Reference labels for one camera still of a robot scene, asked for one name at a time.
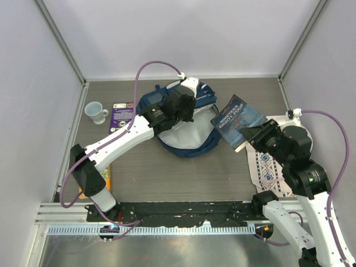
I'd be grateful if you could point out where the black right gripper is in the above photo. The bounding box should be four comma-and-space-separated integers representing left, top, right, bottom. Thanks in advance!
239, 118, 290, 166

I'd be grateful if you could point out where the navy blue student backpack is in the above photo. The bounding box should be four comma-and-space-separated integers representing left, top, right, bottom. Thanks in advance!
136, 81, 221, 158

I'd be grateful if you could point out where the dark blue 1984 book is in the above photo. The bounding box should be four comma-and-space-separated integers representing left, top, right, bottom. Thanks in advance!
211, 95, 267, 152

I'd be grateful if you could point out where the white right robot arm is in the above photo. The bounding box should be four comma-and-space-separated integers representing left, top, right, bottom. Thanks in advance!
241, 119, 355, 266

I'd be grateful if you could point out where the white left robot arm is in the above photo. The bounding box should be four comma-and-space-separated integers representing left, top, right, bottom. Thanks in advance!
70, 82, 197, 222

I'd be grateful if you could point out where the patterned white placemat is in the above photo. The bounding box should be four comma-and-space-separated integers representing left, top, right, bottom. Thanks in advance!
245, 115, 298, 199

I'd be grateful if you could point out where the purple paperback book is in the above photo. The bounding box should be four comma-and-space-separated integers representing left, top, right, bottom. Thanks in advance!
108, 102, 134, 135

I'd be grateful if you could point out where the light blue cup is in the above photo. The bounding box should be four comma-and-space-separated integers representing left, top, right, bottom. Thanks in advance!
84, 101, 109, 125

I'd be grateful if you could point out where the orange paperback book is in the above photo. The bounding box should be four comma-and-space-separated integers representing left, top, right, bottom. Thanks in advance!
78, 164, 112, 200

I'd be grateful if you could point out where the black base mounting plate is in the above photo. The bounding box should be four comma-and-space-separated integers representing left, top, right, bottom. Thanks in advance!
85, 200, 279, 228

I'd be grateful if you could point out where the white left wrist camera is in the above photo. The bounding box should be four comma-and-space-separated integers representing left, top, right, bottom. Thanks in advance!
177, 72, 200, 97

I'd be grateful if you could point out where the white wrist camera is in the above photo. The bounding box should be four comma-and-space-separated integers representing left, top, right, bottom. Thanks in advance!
285, 108, 302, 127
177, 72, 200, 97

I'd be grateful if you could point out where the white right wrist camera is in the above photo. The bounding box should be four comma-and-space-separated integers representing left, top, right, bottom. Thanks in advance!
285, 108, 302, 127

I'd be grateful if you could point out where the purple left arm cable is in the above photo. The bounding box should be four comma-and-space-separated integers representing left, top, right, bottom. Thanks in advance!
60, 60, 186, 242

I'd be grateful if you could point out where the perforated metal rail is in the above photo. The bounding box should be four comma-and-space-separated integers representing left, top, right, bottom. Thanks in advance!
47, 222, 255, 236

